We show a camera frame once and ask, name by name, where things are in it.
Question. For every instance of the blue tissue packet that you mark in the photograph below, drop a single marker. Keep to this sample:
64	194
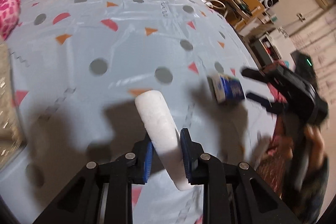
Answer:
227	89

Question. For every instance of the person's right hand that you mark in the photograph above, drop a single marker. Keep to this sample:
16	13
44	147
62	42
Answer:
317	152

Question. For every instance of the wooden side table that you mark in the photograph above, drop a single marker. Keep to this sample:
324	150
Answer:
240	13

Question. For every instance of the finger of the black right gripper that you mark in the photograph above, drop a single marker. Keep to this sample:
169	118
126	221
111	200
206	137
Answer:
258	75
269	106

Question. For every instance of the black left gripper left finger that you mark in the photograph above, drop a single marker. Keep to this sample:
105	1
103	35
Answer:
134	167

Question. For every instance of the white sponge block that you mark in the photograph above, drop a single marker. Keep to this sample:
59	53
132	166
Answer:
164	135

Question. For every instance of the ornate silver tissue box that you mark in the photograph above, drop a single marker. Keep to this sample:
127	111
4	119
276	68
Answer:
12	138

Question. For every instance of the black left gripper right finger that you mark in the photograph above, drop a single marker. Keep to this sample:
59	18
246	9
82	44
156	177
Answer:
208	171

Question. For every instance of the pink spotted plush toy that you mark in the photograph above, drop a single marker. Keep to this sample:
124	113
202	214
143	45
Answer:
9	16

